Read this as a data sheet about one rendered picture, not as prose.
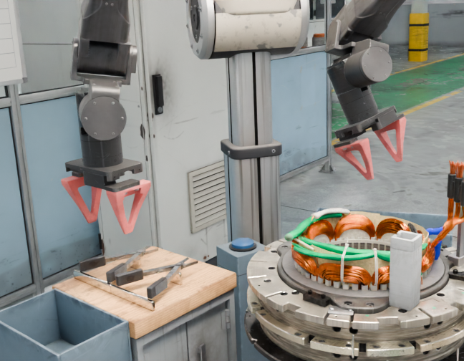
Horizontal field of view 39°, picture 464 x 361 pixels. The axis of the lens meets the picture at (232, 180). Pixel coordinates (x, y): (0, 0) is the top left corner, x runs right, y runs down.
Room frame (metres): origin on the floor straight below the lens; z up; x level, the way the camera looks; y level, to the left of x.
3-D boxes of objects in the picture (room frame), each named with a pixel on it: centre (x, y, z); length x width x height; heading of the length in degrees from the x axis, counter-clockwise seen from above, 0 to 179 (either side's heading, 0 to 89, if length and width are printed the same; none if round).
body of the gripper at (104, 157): (0.91, 0.18, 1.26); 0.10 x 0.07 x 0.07; 49
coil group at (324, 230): (0.89, -0.12, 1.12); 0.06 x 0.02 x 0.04; 137
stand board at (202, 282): (0.89, 0.14, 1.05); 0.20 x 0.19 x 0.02; 138
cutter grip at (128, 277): (0.85, 0.15, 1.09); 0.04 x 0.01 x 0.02; 123
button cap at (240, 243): (1.09, -0.01, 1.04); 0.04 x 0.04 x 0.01
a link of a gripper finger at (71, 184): (0.93, 0.21, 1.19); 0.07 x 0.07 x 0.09; 49
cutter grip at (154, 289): (0.82, 0.11, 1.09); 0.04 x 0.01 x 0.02; 153
